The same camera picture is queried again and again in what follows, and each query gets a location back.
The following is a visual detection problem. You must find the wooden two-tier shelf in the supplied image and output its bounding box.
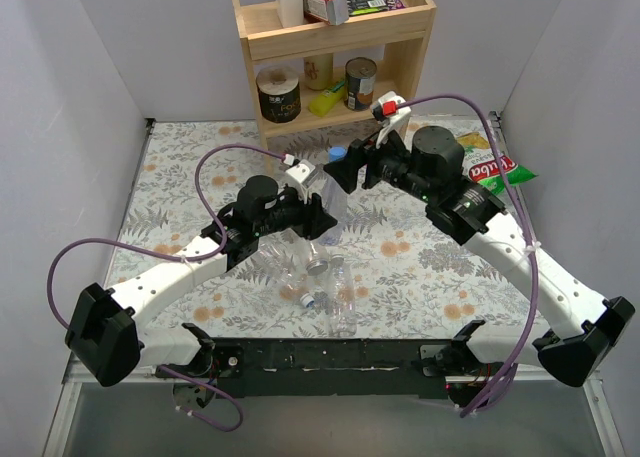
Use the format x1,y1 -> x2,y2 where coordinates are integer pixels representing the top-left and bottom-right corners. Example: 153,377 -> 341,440
232,0 -> 436,145

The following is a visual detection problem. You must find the floral patterned table mat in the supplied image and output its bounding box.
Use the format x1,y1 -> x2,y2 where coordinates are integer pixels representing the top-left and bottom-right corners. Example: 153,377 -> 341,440
107,121 -> 528,339

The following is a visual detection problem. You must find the tin food can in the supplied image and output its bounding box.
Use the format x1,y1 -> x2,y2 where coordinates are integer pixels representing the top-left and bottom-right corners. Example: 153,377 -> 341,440
345,57 -> 377,111

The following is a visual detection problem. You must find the yellow green packet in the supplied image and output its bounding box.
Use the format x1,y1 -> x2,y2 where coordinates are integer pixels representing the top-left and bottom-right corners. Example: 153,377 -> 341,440
308,79 -> 345,117

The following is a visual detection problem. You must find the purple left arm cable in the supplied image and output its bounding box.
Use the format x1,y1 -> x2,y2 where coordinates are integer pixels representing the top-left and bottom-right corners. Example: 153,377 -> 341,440
46,144 -> 296,432

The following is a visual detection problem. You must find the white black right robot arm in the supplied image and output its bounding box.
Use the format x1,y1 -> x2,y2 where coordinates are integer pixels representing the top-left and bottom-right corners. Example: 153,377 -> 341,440
324,126 -> 635,387

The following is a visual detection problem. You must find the red grey carton box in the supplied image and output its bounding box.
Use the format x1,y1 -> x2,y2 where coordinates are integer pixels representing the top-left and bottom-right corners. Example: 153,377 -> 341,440
303,0 -> 349,26

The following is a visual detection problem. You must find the crushed clear bottle blue-white cap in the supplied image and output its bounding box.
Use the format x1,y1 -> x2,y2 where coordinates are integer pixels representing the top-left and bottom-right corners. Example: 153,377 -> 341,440
255,241 -> 315,309

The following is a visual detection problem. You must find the black wrapped paper roll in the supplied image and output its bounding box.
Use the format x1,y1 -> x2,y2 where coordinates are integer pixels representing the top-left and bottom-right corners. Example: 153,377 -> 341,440
256,65 -> 301,124

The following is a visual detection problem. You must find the green white chips bag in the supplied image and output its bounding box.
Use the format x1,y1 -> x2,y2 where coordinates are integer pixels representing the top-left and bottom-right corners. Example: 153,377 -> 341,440
456,132 -> 537,195

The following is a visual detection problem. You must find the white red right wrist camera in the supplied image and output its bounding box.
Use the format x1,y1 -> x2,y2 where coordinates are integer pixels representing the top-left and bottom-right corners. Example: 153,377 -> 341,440
371,91 -> 411,148

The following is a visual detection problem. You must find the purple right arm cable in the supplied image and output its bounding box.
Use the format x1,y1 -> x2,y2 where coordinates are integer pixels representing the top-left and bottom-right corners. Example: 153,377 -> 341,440
402,94 -> 541,418

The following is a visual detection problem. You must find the cream cylindrical jar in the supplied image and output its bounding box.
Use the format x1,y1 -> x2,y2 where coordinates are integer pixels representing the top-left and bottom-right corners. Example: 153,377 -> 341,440
304,53 -> 333,91

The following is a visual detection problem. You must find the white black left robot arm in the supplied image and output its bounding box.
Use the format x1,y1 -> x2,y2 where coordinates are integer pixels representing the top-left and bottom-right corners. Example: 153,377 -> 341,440
65,175 -> 337,387

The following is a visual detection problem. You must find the clear bottle with silver cap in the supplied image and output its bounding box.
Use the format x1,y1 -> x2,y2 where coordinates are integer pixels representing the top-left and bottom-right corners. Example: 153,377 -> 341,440
295,239 -> 329,277

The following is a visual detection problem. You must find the clear bottle with blue cap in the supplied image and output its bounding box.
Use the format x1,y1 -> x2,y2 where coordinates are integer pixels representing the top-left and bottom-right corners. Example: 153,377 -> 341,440
319,176 -> 348,246

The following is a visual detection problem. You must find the white tall bottle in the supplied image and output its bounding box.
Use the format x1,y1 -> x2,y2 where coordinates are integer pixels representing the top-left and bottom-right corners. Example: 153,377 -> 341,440
276,0 -> 304,28

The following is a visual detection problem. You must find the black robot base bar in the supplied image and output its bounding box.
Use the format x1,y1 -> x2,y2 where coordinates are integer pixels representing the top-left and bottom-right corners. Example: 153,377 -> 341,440
154,322 -> 516,409

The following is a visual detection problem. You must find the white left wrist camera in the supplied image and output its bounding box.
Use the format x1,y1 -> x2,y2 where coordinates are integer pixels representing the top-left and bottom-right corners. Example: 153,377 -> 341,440
283,154 -> 320,204

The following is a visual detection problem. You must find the blue bottle cap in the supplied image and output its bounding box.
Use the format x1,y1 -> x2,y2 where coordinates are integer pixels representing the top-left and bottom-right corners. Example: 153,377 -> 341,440
328,146 -> 347,163

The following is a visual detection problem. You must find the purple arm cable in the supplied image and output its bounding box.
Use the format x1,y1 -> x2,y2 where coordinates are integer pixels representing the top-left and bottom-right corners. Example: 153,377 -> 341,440
46,144 -> 296,432
402,94 -> 541,418

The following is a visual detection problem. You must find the clear bottle with white cap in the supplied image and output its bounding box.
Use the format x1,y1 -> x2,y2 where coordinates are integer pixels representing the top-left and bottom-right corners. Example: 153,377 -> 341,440
326,254 -> 357,338

